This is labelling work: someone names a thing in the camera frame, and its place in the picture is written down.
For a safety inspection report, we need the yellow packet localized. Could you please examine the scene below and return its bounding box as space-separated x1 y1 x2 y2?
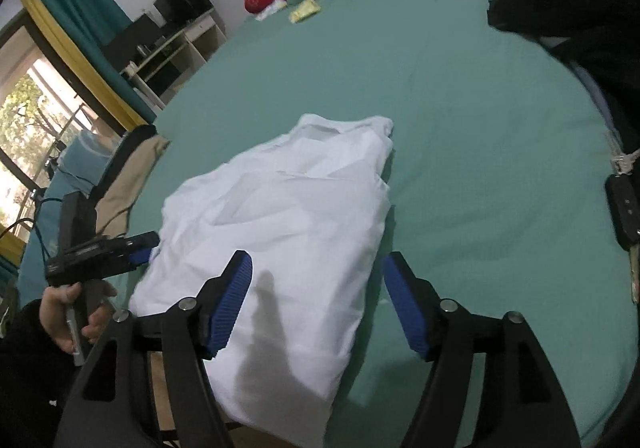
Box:
289 0 321 23

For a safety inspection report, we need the window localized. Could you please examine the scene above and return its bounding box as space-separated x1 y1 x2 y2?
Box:
0 13 126 259

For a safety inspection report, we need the light blue cloth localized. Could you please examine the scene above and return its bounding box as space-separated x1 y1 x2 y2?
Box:
22 128 126 274

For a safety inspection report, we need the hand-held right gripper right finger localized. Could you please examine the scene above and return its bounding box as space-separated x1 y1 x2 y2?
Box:
381 251 585 448

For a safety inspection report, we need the black garment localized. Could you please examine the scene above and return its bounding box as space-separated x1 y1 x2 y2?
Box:
87 124 157 201

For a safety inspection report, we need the green sheet bed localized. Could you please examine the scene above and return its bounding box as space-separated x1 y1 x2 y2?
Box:
125 0 636 446

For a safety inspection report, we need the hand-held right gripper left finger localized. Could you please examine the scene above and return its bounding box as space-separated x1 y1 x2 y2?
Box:
53 249 254 448

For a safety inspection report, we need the beige garment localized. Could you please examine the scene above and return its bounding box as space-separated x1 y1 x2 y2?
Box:
95 135 171 239

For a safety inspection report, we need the cream shelf unit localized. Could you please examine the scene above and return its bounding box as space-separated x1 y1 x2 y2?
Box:
122 11 228 112

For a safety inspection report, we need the black cable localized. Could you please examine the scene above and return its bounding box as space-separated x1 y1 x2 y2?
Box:
0 198 66 249

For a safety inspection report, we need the person's left hand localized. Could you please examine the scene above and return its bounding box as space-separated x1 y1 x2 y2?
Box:
40 281 119 354

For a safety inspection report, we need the white shirt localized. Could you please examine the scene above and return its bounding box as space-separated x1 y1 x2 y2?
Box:
127 113 396 429

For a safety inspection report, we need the yellow curtain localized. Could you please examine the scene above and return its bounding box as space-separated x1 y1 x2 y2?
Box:
14 0 146 129

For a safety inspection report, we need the white packet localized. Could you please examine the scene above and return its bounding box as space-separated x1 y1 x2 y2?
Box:
255 0 287 22

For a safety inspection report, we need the person's left forearm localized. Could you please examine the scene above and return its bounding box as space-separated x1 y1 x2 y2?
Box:
0 298 76 448

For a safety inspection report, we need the black car key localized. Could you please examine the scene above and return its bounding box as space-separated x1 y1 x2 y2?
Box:
604 173 640 304

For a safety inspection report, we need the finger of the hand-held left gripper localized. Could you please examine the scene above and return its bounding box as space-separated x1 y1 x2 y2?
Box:
117 231 161 271

